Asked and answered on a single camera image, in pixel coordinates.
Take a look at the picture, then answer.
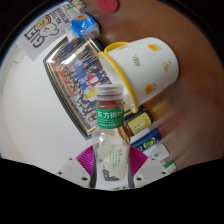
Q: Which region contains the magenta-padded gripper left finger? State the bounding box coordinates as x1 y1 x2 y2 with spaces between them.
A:
56 145 98 189

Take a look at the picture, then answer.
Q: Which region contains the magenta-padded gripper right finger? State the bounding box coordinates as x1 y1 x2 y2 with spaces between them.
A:
127 145 169 189

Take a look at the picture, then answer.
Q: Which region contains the clear green-labelled drink bottle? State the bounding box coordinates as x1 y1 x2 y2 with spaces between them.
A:
91 83 132 190

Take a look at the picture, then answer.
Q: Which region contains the dark blue pump bottle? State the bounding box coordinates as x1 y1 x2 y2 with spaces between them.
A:
130 128 163 153

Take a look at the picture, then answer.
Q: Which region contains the framed group picture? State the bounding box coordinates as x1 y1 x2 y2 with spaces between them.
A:
43 37 141 138

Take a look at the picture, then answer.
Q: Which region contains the white mug with yellow rim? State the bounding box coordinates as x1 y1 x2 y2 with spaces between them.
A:
97 36 180 114

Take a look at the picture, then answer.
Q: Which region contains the white printed paper gift bag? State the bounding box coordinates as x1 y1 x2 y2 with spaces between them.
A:
15 2 79 62

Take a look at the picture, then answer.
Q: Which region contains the flat round red coaster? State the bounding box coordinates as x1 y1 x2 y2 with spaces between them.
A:
96 0 120 14

